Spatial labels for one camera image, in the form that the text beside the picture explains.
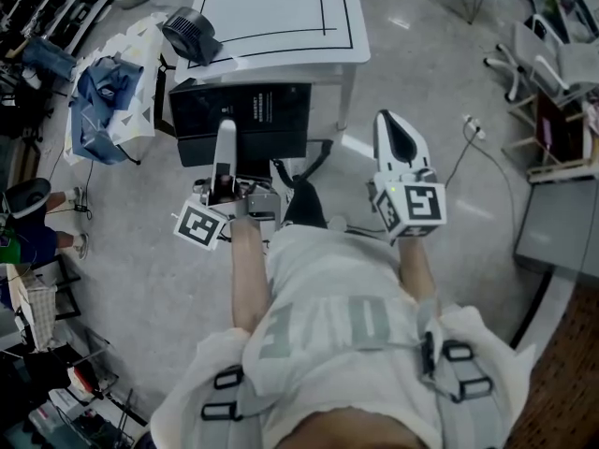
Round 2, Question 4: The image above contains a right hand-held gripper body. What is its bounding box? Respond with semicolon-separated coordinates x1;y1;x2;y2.
367;168;448;246

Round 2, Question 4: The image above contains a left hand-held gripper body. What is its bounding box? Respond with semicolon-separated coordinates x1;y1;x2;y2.
172;175;285;254

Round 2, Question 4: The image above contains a black box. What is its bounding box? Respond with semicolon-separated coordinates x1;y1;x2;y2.
168;81;314;167

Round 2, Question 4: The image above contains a black cable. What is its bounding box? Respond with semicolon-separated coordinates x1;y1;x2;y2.
270;138;335;191

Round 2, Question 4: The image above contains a person's right forearm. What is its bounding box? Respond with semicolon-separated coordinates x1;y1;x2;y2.
396;236;439;306

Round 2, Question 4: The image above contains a person's left forearm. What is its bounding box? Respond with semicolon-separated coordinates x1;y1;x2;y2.
228;217;273;334

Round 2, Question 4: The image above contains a dark round fan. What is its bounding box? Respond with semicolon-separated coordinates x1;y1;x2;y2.
161;6;224;67

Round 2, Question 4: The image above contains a white gray office chair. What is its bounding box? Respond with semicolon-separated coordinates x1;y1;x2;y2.
484;14;570;106
533;14;599;96

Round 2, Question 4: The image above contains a white table with black lines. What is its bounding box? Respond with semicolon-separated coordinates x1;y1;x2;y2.
173;0;372;131

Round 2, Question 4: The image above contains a person's black trouser leg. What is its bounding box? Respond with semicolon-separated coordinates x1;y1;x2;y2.
284;178;329;229

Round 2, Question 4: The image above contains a person's white printed T-shirt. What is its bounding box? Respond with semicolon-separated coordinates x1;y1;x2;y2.
149;222;538;449

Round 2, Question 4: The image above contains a blue garment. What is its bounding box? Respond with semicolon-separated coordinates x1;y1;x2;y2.
69;56;145;166

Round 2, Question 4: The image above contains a gray cabinet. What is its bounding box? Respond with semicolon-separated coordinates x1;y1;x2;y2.
512;178;599;281

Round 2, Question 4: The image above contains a triangle-patterned tablecloth table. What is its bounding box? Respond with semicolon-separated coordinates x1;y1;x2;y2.
63;10;178;167

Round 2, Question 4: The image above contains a white storage shelf unit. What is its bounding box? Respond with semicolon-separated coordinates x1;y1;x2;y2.
514;0;599;46

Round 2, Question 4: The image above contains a checkered cloth table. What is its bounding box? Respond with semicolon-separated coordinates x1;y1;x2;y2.
7;263;60;351

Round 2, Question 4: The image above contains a cluttered storage rack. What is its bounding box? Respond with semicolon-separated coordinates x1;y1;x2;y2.
0;329;152;449

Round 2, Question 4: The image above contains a white power strip with cable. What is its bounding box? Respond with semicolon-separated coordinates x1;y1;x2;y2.
443;114;519;252

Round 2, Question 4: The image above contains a wooden frame shelf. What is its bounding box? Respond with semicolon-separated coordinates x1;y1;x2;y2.
501;90;599;180

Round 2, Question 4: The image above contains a black metal frame stand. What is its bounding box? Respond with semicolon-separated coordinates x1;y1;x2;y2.
44;253;83;321

